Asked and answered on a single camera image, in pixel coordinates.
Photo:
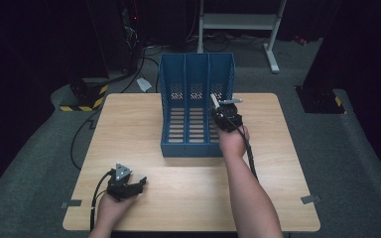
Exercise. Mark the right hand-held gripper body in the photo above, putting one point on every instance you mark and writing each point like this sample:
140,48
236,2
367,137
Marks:
230,119

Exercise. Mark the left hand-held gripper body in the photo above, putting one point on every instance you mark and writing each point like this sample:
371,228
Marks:
119,183

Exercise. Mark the blue three-slot file rack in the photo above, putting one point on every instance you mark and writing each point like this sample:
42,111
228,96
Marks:
196,150

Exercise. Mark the person's right hand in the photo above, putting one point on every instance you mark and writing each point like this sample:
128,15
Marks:
233,143

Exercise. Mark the person's left hand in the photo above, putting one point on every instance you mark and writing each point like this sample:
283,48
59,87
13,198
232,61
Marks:
110,209

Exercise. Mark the grey tape strip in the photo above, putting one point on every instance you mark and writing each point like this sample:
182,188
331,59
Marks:
71,203
310,199

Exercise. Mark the white paper scrap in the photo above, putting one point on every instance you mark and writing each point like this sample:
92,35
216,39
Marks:
144,84

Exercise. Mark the white metal stand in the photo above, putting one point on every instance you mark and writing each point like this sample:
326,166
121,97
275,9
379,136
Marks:
241,21

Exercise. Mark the black yellow striped stand base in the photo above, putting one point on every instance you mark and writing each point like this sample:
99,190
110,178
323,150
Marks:
320,100
86,97

